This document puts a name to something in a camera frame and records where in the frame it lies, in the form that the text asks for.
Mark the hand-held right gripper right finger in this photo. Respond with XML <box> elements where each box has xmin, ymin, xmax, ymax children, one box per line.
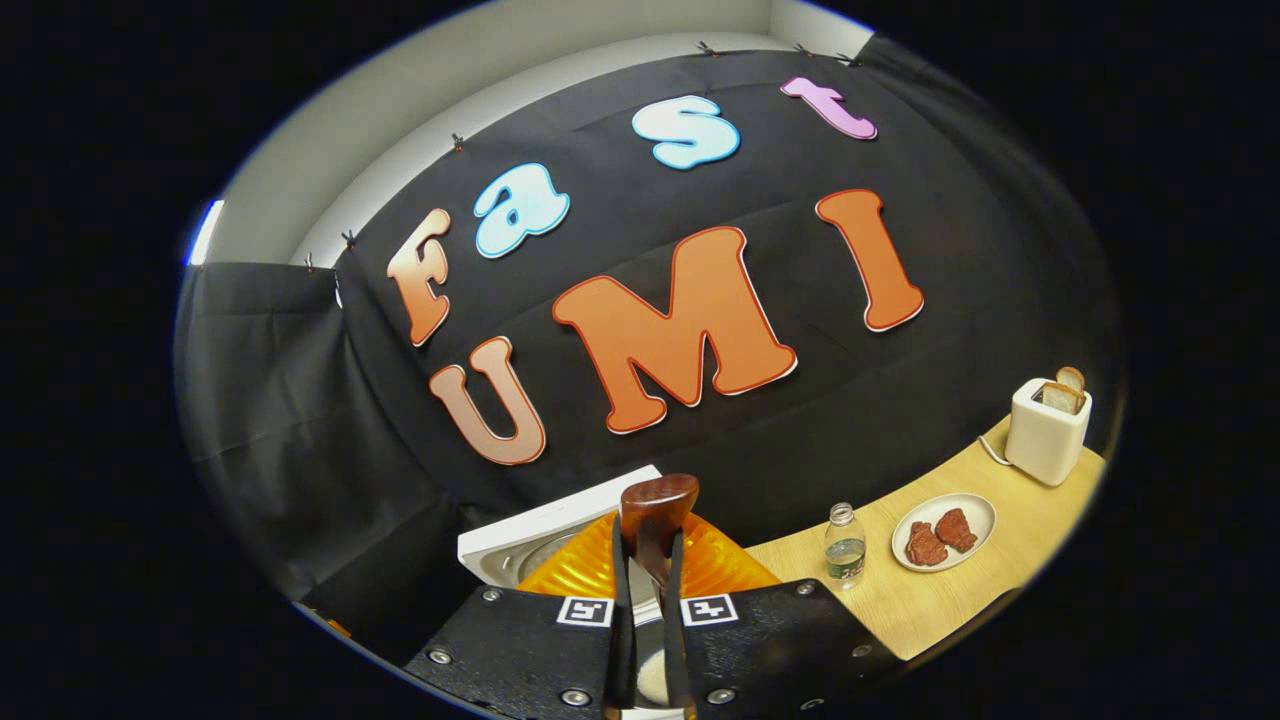
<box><xmin>660</xmin><ymin>510</ymin><xmax>903</xmax><ymax>720</ymax></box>

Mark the red meat slice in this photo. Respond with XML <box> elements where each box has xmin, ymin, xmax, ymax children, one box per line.
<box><xmin>905</xmin><ymin>521</ymin><xmax>950</xmax><ymax>567</ymax></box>
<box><xmin>935</xmin><ymin>508</ymin><xmax>980</xmax><ymax>553</ymax></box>

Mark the white rice cooker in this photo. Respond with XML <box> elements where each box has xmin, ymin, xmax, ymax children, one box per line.
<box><xmin>457</xmin><ymin>464</ymin><xmax>673</xmax><ymax>709</ymax></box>

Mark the white plate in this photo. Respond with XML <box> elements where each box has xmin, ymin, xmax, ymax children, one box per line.
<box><xmin>891</xmin><ymin>493</ymin><xmax>998</xmax><ymax>573</ymax></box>

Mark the brown wooden spoon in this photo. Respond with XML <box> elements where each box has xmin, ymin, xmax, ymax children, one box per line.
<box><xmin>619</xmin><ymin>473</ymin><xmax>701</xmax><ymax>601</ymax></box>

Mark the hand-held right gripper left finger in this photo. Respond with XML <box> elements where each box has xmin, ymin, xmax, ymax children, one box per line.
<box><xmin>403</xmin><ymin>512</ymin><xmax>638</xmax><ymax>720</ymax></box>

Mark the white toaster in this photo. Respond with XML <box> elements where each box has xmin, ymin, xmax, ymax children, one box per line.
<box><xmin>1004</xmin><ymin>377</ymin><xmax>1094</xmax><ymax>488</ymax></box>

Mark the clear plastic water bottle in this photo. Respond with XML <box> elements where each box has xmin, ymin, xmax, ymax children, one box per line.
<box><xmin>824</xmin><ymin>503</ymin><xmax>868</xmax><ymax>591</ymax></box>

